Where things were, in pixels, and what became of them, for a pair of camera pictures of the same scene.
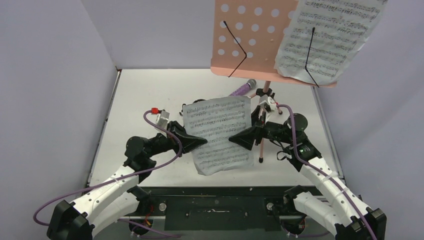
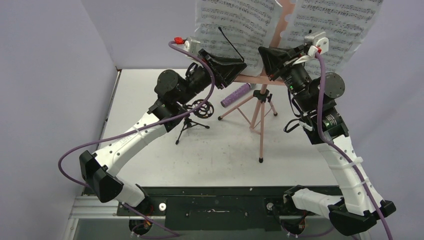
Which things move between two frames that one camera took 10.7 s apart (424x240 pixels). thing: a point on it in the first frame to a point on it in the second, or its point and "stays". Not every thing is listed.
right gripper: [257, 133] to [285, 64]
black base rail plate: [220, 208] stays
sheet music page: [217, 121] to [236, 29]
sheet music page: [323, 35] stays
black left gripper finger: [188, 142] to [229, 70]
